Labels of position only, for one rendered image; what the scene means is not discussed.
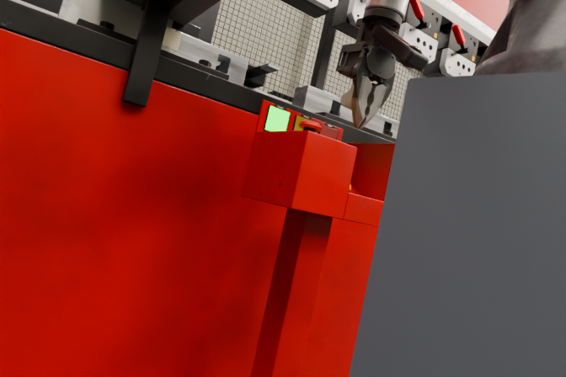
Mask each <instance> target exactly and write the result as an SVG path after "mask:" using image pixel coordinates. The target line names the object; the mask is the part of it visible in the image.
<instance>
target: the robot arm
mask: <svg viewBox="0 0 566 377"><path fill-rule="evenodd" d="M408 1H409V0H366V5H365V9H364V15H363V18H361V19H357V20H356V24H355V26H356V27H358V28H359V32H358V35H357V38H356V42H355V43H354V44H348V45H343V46H342V49H341V52H340V56H339V61H338V64H337V67H336V71H337V72H339V73H340V74H342V75H344V76H346V77H349V78H351V79H353V82H352V85H351V88H350V90H349V91H348V92H347V93H344V94H343V95H342V97H341V99H340V103H341V105H342V106H344V107H346V108H347V109H351V110H352V118H353V122H354V125H355V128H357V129H361V128H363V127H364V126H365V125H366V124H367V123H368V122H369V121H370V120H371V119H372V118H373V117H374V115H375V114H376V113H377V111H378V110H379V108H381V107H382V106H383V104H384V103H385V102H386V100H387V98H388V97H389V95H390V93H391V91H392V86H393V81H394V78H395V75H396V73H395V67H396V63H397V61H396V59H395V56H396V57H397V58H398V59H399V60H400V61H401V63H402V64H403V65H404V66H405V67H407V68H414V69H416V70H418V71H420V72H421V71H423V69H424V68H425V66H426V65H427V64H428V62H429V58H428V57H426V56H425V55H423V53H422V50H421V49H420V48H419V47H418V46H416V45H411V44H409V43H408V42H407V41H405V40H404V39H403V38H401V37H400V36H399V35H397V34H396V33H394V32H393V31H397V30H399V29H400V27H401V23H402V20H403V19H404V16H405V14H406V10H407V6H408ZM343 52H344V53H343ZM342 55H343V56H342ZM341 58H342V60H341ZM533 72H566V0H510V2H509V7H508V11H507V14H506V16H505V18H504V20H503V22H502V24H501V25H500V27H499V29H498V30H497V32H496V34H495V36H494V37H493V39H492V41H491V42H490V44H489V47H488V49H487V50H486V51H485V53H484V55H483V57H482V59H481V61H480V62H479V63H478V66H477V68H476V69H475V71H474V73H473V76H477V75H495V74H515V73H533ZM371 82H377V84H375V83H371Z"/></svg>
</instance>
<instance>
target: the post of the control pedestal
mask: <svg viewBox="0 0 566 377"><path fill-rule="evenodd" d="M332 221H333V217H329V216H325V215H318V214H313V213H309V212H305V211H301V210H294V209H290V208H287V211H286V218H285V222H284V226H283V230H282V234H281V238H280V245H279V249H278V253H277V257H276V261H275V268H274V272H273V276H272V280H271V284H270V291H269V295H268V299H267V303H266V307H265V311H264V318H263V322H262V326H261V330H260V334H259V341H258V345H257V349H256V353H255V357H254V364H253V368H252V372H251V376H250V377H300V373H301V369H302V362H303V358H304V353H305V349H306V346H307V338H308V333H309V330H310V326H311V321H312V314H313V310H314V306H315V301H316V297H317V293H318V286H319V281H320V278H321V273H322V269H323V262H324V258H325V253H326V249H327V245H328V238H329V233H330V229H331V225H332Z"/></svg>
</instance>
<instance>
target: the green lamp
mask: <svg viewBox="0 0 566 377"><path fill-rule="evenodd" d="M289 116H290V113H289V112H286V111H284V110H282V109H278V108H276V107H273V106H270V111H269V114H268V118H267V122H266V126H265V129H266V130H269V131H286V127H287V124H288V119H289Z"/></svg>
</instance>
